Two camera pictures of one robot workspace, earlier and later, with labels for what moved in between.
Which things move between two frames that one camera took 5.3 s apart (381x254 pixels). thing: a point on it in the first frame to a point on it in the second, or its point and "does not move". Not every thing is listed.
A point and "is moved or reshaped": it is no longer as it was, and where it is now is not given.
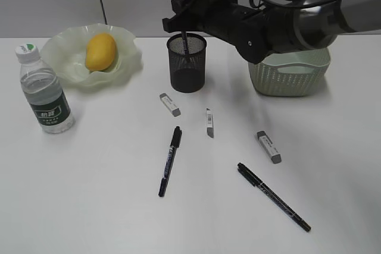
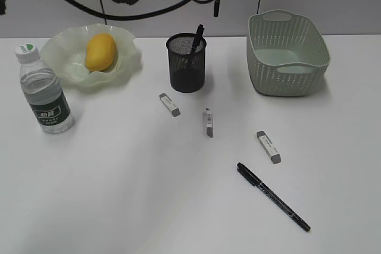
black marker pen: (174, 145) is moved or reshaped
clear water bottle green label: (44, 91) does not move
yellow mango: (100, 52) does not move
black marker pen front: (258, 182) does not move
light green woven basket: (294, 73) does not move
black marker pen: (184, 46) to (197, 39)
